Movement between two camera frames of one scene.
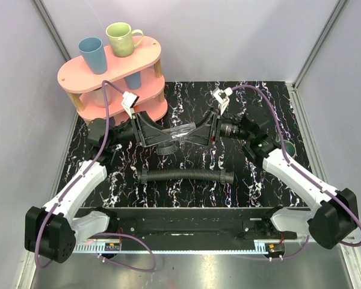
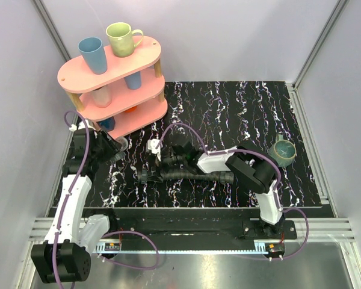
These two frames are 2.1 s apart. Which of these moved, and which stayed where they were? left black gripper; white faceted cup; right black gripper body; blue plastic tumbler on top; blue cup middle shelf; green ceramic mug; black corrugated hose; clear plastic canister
Moved: right black gripper body; left black gripper; clear plastic canister
Stayed: blue cup middle shelf; white faceted cup; black corrugated hose; blue plastic tumbler on top; green ceramic mug
